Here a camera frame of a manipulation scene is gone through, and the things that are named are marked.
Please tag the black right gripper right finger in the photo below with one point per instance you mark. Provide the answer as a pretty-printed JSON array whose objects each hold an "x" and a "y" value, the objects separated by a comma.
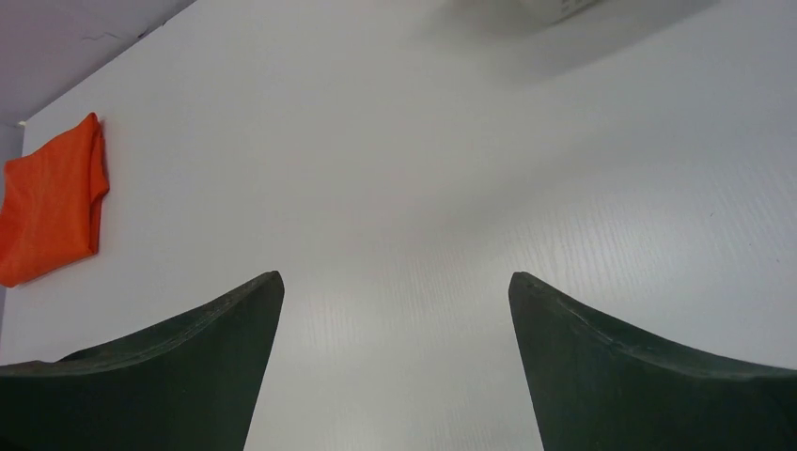
[{"x": 599, "y": 383}]

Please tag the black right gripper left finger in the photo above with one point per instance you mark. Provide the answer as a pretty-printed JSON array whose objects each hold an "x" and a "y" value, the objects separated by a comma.
[{"x": 190, "y": 382}]

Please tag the folded orange t shirt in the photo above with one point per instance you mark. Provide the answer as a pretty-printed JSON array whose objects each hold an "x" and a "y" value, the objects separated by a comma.
[{"x": 52, "y": 206}]

